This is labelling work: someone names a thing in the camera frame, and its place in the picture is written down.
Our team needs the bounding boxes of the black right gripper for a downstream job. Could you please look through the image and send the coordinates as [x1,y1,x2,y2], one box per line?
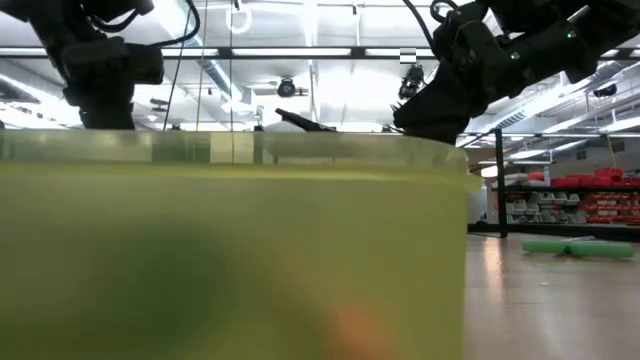
[392,4,531,146]

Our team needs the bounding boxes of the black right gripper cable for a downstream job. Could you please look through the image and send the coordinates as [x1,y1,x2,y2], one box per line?
[402,0,451,51]

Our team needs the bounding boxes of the black overhead frame bar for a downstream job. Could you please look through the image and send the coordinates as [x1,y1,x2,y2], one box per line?
[0,46,640,61]

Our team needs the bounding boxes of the yellow transparent pencil case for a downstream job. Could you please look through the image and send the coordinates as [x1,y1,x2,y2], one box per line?
[0,128,484,360]

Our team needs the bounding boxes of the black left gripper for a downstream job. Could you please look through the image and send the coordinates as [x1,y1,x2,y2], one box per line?
[59,35,166,131]

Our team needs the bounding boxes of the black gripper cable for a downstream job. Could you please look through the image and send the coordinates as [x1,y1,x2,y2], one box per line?
[402,0,451,51]
[87,0,202,49]

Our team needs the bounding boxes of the storage shelf with bins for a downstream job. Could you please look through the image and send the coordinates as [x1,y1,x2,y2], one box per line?
[492,166,640,226]

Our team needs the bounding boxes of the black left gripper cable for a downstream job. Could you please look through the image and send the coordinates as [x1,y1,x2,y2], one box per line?
[87,0,202,49]

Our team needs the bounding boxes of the black hanging device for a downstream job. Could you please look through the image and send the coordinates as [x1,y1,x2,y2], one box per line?
[397,63,426,101]

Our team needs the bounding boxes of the small potted succulent plant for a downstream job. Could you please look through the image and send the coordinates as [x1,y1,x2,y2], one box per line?
[382,99,402,135]

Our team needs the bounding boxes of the black aluminium table frame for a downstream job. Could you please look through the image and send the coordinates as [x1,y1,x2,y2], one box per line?
[467,222,640,243]

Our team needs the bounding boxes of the green scissors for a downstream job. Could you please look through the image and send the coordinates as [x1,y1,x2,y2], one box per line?
[521,239,637,261]

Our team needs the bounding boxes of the round black overhead camera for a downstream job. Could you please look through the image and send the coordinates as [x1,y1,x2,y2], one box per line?
[276,76,298,99]

